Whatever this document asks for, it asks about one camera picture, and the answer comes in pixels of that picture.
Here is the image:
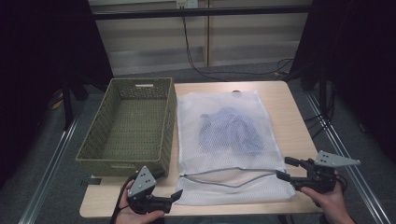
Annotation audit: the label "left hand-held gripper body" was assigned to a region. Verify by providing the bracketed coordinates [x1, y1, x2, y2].
[127, 165, 173, 216]

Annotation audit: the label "white mesh laundry bag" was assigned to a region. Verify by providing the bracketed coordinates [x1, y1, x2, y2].
[175, 90, 296, 207]

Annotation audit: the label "yellow floor object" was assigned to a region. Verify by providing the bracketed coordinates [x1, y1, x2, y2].
[49, 90, 65, 110]

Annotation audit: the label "black wall cable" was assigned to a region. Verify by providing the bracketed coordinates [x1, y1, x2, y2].
[181, 17, 295, 83]

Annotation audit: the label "green woven basket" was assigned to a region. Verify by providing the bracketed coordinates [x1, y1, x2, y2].
[75, 77, 177, 178]

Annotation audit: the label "white wall socket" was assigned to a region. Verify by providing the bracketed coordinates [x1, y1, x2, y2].
[176, 0, 199, 9]

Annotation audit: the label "dark curtain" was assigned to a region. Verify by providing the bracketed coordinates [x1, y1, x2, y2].
[0, 0, 114, 190]
[289, 0, 396, 164]

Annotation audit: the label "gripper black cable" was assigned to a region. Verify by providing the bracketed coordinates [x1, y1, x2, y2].
[109, 174, 138, 224]
[334, 174, 347, 191]

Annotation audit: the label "black horizontal bar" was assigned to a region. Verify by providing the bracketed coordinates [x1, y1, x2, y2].
[92, 5, 313, 21]

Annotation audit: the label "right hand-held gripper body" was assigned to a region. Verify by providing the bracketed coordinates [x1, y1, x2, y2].
[290, 150, 361, 195]

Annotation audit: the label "person's left hand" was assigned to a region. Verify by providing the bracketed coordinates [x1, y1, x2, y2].
[115, 180, 165, 224]

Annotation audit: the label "purple shirt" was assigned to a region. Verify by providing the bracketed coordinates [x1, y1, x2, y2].
[198, 106, 264, 157]

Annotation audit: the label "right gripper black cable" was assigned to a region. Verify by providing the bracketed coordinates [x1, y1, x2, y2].
[334, 174, 347, 191]

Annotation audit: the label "black metal stand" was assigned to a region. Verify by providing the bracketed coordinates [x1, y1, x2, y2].
[286, 60, 332, 120]
[60, 74, 91, 131]

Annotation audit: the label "metal floor rail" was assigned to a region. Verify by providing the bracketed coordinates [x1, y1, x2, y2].
[305, 92, 392, 224]
[18, 115, 82, 224]

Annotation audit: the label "person's right hand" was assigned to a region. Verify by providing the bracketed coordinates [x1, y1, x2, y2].
[300, 181, 351, 222]

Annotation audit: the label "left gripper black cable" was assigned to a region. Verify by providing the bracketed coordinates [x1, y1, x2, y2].
[109, 174, 138, 224]

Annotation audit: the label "black floor cables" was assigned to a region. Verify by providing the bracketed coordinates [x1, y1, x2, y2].
[303, 87, 338, 140]

